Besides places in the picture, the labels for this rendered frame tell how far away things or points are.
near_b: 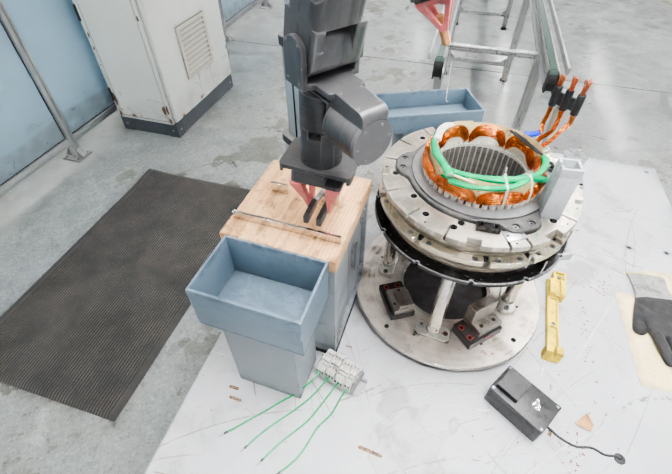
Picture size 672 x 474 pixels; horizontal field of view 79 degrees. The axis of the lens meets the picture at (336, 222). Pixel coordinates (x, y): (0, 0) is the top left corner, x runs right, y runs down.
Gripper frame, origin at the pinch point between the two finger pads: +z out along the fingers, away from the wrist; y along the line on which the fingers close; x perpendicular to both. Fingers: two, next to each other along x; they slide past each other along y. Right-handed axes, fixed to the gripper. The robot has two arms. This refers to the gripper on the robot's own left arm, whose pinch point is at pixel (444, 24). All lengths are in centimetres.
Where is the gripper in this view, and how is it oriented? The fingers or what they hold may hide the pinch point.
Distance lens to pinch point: 89.8
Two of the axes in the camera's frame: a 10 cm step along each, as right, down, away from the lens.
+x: -8.4, -0.1, 5.4
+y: 3.4, -7.9, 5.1
